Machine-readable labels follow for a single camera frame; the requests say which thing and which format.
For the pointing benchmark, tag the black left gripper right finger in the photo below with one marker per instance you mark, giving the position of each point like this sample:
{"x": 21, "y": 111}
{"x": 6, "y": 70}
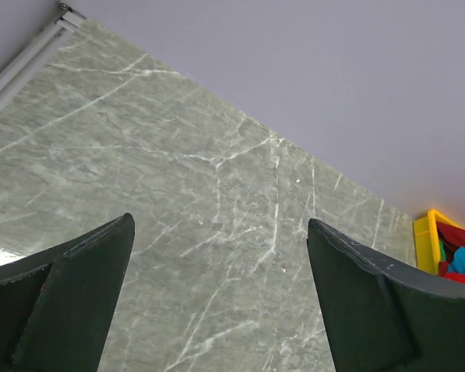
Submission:
{"x": 381, "y": 314}

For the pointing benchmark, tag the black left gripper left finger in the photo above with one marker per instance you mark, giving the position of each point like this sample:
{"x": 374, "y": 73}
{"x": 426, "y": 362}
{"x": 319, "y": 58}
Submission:
{"x": 57, "y": 305}

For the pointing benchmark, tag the yellow plastic bin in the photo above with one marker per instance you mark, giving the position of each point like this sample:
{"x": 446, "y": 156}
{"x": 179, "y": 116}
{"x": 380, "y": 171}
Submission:
{"x": 427, "y": 251}

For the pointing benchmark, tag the dark red shirt in bin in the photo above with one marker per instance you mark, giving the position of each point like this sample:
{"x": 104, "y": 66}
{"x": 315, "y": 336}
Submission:
{"x": 451, "y": 239}

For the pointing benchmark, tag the aluminium side rail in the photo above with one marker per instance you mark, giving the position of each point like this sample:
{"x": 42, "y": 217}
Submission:
{"x": 22, "y": 68}

